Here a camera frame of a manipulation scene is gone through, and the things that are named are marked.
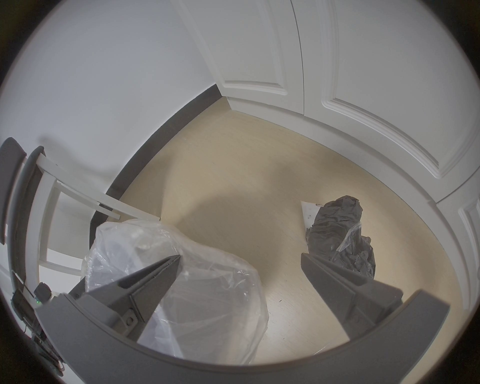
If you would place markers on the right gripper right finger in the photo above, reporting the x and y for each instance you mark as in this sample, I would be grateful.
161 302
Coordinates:
352 300

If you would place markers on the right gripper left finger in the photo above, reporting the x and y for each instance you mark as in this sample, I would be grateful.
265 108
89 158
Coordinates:
142 292

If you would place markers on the clear plastic bag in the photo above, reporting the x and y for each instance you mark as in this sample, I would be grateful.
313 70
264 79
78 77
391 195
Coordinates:
210 270

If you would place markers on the grey trash bin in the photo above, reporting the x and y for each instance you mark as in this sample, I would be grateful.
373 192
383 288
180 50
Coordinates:
213 303

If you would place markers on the crumpled black plastic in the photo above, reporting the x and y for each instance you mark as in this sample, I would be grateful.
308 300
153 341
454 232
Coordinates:
333 225

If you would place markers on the white chair with grey cushions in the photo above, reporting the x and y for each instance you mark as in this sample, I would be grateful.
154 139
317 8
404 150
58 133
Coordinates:
41 210

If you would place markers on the white wardrobe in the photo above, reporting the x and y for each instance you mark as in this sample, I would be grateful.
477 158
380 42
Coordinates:
356 75

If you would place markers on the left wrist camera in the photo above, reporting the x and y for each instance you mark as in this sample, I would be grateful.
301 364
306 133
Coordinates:
42 293

